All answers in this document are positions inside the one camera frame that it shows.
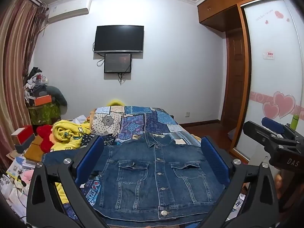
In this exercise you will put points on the pile of clothes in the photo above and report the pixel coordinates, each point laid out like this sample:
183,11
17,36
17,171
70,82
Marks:
35,83

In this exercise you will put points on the white air conditioner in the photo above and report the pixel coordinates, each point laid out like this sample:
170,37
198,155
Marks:
68,10

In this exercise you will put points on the wooden overhead cabinet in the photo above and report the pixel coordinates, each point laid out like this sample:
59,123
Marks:
220,7

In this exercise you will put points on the blue patchwork bedsheet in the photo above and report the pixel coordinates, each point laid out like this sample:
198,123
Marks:
147,121

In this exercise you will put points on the dark dotted cloth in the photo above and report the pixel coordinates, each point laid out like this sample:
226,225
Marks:
88,138

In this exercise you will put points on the person's right hand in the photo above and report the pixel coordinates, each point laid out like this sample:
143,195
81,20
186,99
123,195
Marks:
278,185

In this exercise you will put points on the brown cardboard box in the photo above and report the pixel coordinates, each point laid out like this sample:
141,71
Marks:
33,149

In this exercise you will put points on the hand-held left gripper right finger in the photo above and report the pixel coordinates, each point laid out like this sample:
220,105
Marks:
213,158

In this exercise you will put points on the pink plush toy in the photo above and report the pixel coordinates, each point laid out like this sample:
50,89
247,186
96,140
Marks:
28,174

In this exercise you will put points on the green patterned cloth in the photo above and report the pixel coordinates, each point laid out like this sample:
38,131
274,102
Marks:
44,114

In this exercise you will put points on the small black wall monitor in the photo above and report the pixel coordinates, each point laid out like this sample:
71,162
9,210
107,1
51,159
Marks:
118,63

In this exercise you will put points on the red and white box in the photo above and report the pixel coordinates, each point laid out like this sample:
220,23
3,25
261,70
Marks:
22,134

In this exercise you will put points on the blue denim jacket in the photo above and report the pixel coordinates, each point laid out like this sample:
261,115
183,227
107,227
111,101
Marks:
154,182

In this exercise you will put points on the striped brown curtain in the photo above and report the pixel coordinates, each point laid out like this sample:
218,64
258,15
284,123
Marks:
16,64

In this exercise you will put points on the wall switch with red sticker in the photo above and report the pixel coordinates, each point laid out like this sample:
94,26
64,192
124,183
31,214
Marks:
270,55

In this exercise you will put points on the black wall television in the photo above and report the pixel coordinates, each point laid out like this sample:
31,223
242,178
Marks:
118,38

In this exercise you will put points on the yellow cartoon blanket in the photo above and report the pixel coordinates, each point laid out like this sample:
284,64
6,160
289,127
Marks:
64,133

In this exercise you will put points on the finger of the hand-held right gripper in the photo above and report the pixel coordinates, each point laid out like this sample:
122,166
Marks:
258,133
273,124

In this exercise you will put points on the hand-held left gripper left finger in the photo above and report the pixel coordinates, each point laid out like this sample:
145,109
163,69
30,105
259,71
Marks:
91,156

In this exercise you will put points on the yellow plush toy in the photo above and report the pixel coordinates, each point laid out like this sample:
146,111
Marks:
115,102

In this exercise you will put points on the brown wooden door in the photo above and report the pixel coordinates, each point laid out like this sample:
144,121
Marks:
235,80

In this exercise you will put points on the white wall socket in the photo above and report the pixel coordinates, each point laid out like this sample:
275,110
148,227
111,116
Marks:
187,114

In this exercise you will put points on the red plush toy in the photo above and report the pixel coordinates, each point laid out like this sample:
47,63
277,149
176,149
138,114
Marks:
44,137

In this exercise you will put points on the pile of printed papers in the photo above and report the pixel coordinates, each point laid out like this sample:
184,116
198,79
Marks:
14,185

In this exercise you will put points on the orange box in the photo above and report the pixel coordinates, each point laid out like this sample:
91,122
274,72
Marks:
42,100

